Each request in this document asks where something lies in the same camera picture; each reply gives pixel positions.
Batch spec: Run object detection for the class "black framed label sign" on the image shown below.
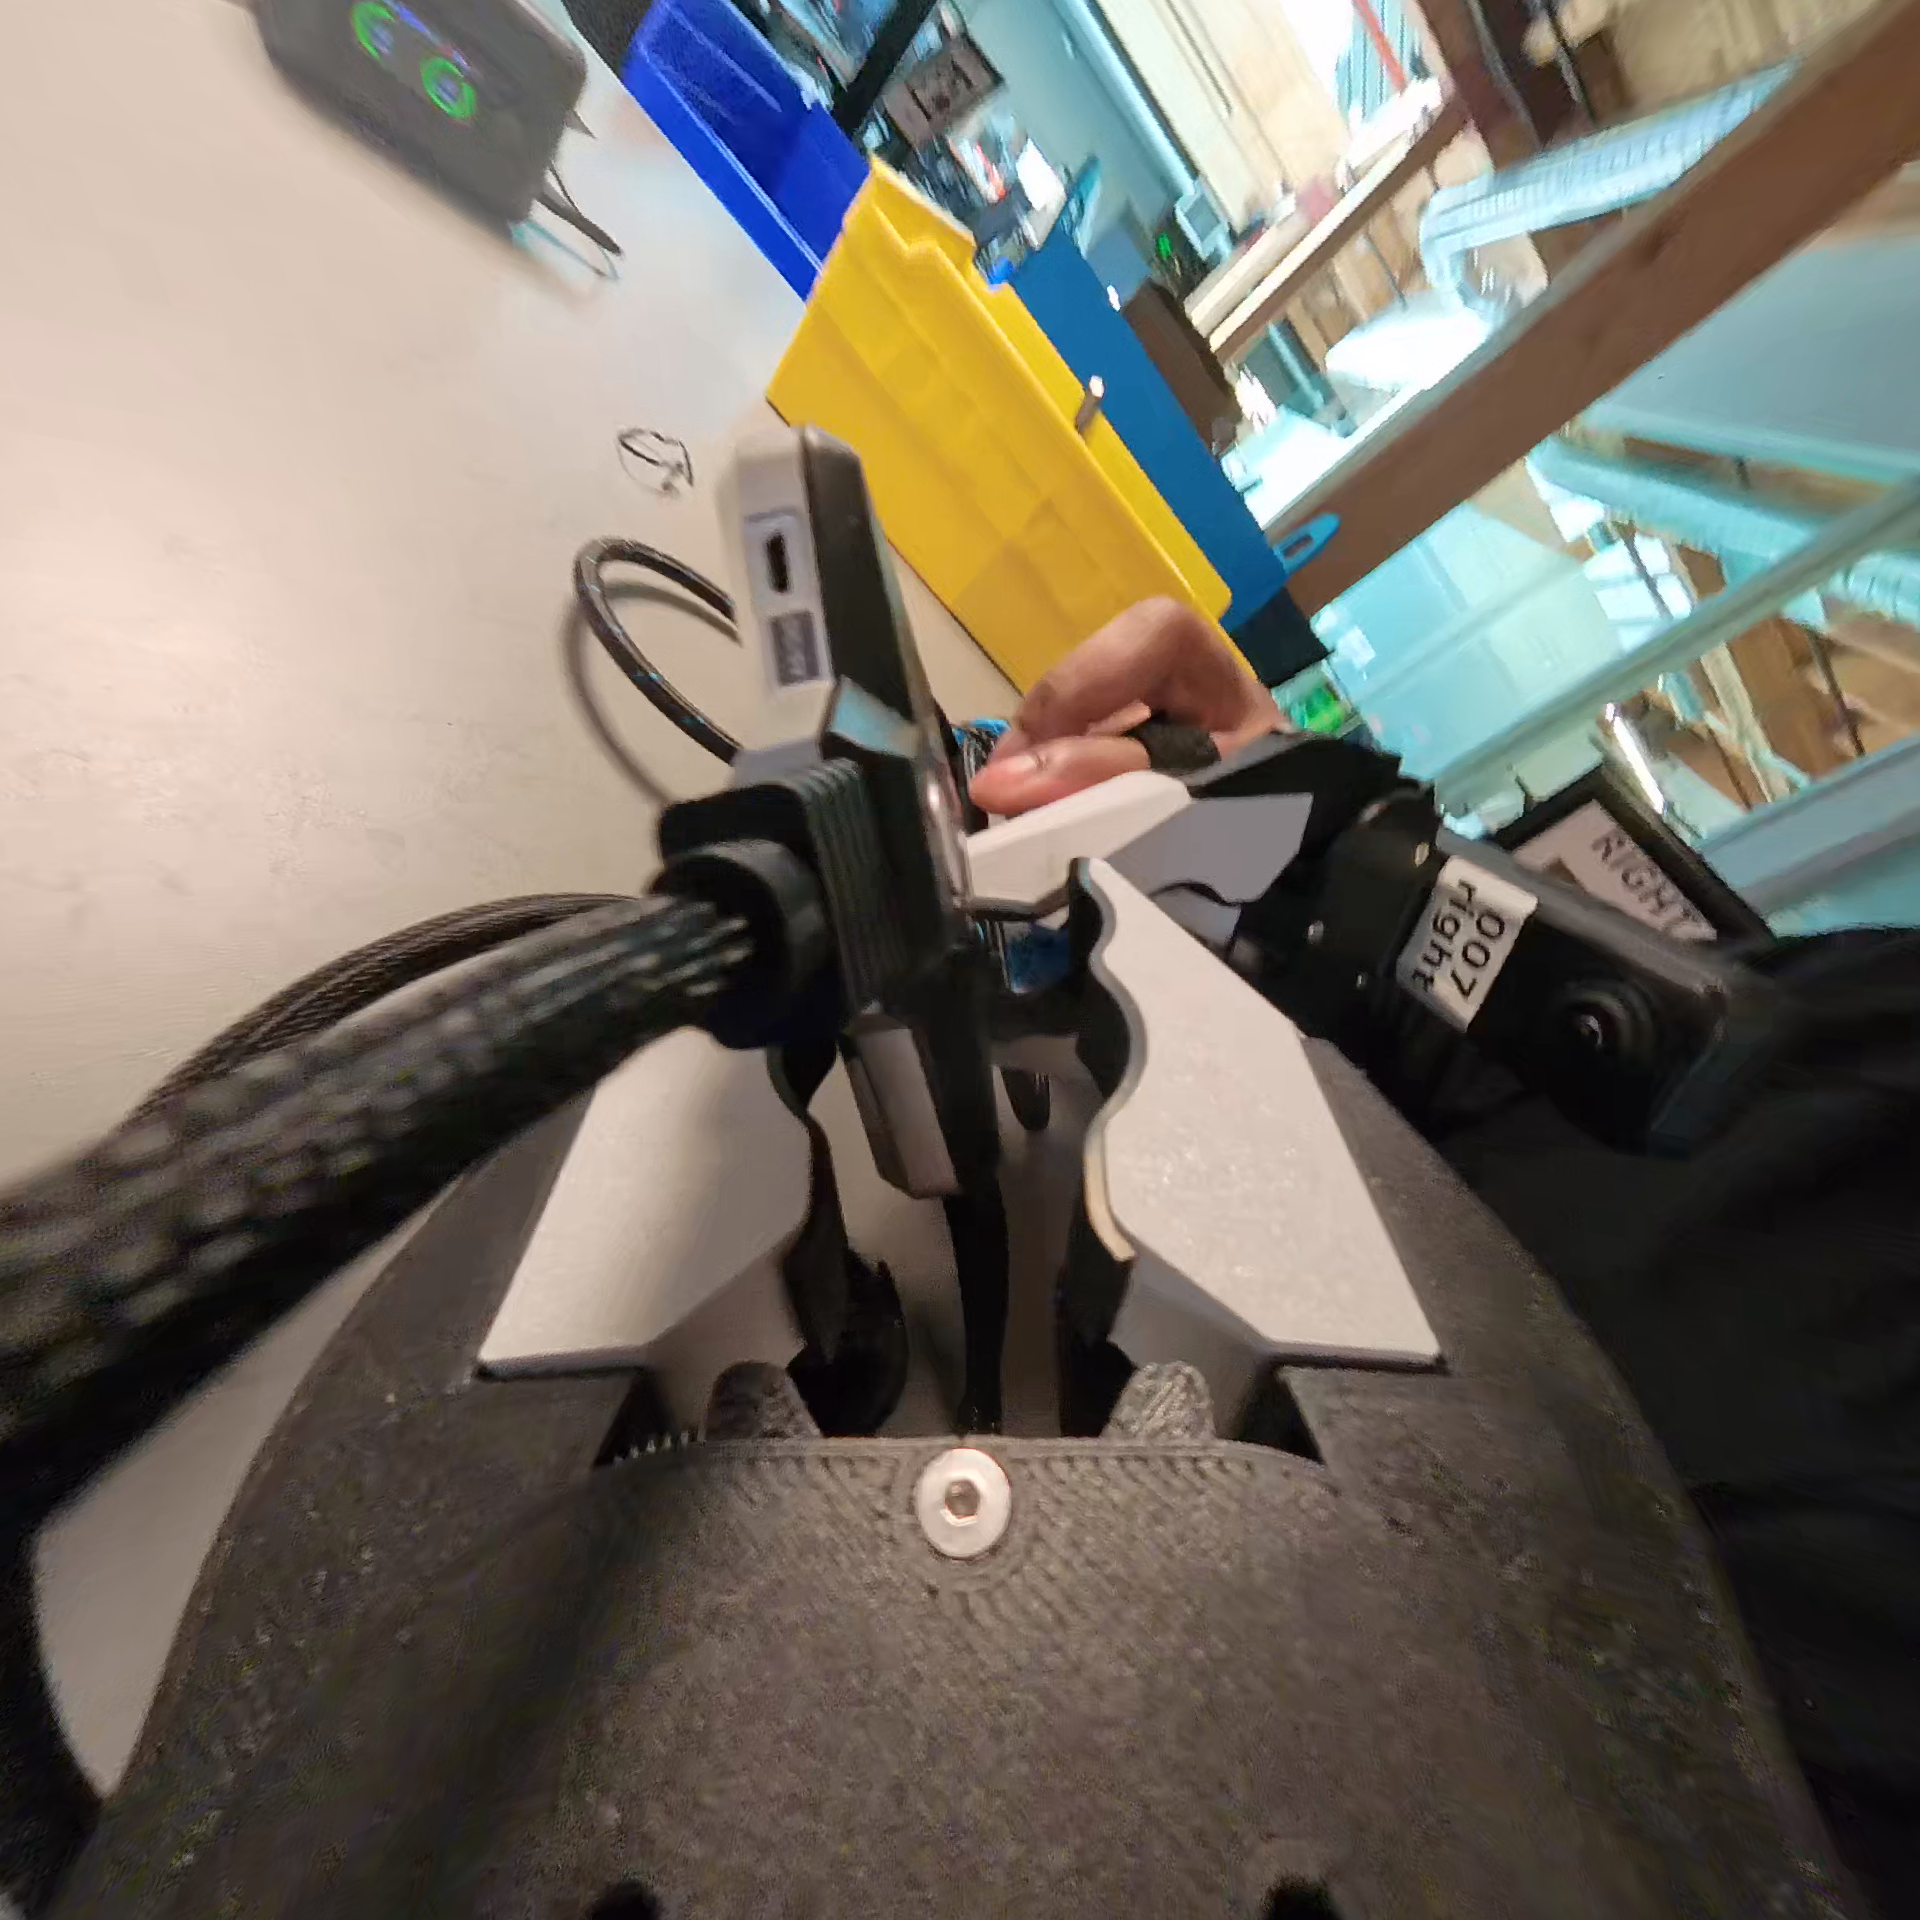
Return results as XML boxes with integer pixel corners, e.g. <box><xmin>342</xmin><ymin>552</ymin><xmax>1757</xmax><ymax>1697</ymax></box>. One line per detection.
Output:
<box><xmin>1502</xmin><ymin>765</ymin><xmax>1772</xmax><ymax>956</ymax></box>

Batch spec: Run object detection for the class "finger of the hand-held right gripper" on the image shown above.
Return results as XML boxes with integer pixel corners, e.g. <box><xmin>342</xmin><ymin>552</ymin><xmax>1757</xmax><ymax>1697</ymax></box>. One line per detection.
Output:
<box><xmin>1109</xmin><ymin>792</ymin><xmax>1325</xmax><ymax>936</ymax></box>
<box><xmin>964</xmin><ymin>765</ymin><xmax>1202</xmax><ymax>916</ymax></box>

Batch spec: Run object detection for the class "blue plastic bin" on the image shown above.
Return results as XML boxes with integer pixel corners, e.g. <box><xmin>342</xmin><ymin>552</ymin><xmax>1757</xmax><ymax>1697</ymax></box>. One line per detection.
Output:
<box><xmin>617</xmin><ymin>0</ymin><xmax>875</xmax><ymax>296</ymax></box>
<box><xmin>1002</xmin><ymin>228</ymin><xmax>1336</xmax><ymax>649</ymax></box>

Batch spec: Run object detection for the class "grey braided switch cable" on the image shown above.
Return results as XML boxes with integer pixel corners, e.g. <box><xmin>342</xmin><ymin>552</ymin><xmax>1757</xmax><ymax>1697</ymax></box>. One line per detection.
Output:
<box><xmin>0</xmin><ymin>748</ymin><xmax>964</xmax><ymax>1863</ymax></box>

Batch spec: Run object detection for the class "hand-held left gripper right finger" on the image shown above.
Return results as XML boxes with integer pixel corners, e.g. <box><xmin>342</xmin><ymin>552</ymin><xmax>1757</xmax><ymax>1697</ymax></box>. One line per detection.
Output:
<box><xmin>1060</xmin><ymin>859</ymin><xmax>1449</xmax><ymax>1426</ymax></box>

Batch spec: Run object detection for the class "person's right hand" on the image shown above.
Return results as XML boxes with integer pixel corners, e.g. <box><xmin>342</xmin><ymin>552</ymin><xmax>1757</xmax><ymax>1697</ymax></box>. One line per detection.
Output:
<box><xmin>969</xmin><ymin>597</ymin><xmax>1293</xmax><ymax>823</ymax></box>

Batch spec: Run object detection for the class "wooden beam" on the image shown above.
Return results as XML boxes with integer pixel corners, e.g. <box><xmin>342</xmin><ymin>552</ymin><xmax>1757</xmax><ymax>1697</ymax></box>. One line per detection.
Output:
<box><xmin>1270</xmin><ymin>0</ymin><xmax>1920</xmax><ymax>577</ymax></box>

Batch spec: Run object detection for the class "large yellow plastic bin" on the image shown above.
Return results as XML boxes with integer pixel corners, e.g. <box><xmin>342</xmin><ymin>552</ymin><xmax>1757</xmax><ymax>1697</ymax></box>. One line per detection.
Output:
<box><xmin>767</xmin><ymin>158</ymin><xmax>1256</xmax><ymax>686</ymax></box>

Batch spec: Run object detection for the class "grey power station with display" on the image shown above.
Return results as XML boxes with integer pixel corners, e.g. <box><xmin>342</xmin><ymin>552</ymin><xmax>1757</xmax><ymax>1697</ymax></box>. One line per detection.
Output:
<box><xmin>247</xmin><ymin>0</ymin><xmax>588</xmax><ymax>228</ymax></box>

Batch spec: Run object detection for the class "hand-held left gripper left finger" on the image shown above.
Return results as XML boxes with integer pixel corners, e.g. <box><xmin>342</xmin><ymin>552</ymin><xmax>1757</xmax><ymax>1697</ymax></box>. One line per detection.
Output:
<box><xmin>478</xmin><ymin>1041</ymin><xmax>838</xmax><ymax>1382</ymax></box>

